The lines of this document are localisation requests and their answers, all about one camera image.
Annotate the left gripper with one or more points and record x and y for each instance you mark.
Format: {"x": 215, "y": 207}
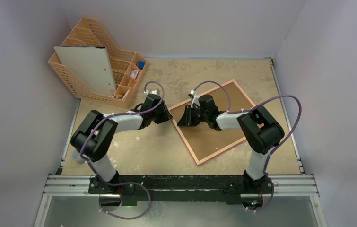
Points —
{"x": 165, "y": 116}

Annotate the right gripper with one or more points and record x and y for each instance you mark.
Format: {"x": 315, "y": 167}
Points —
{"x": 191, "y": 116}

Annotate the pink picture frame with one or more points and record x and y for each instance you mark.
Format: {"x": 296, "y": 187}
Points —
{"x": 221, "y": 99}

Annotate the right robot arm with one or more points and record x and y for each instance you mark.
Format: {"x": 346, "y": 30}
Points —
{"x": 262, "y": 132}

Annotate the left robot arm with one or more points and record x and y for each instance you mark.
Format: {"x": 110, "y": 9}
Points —
{"x": 93, "y": 137}

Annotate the white red small box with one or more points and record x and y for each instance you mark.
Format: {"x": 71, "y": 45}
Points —
{"x": 134, "y": 74}

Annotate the blue item in organizer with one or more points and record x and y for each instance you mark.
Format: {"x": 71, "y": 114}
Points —
{"x": 141, "y": 65}

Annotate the orange plastic file organizer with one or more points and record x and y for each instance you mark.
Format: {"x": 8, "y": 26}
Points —
{"x": 90, "y": 32}

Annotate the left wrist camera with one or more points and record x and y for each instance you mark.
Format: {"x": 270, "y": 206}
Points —
{"x": 154, "y": 91}

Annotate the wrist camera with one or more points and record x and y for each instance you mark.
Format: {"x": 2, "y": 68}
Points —
{"x": 154, "y": 91}
{"x": 194, "y": 96}

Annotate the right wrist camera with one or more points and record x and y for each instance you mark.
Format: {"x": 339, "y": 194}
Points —
{"x": 194, "y": 96}

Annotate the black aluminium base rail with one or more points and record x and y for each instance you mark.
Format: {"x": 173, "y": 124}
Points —
{"x": 230, "y": 189}

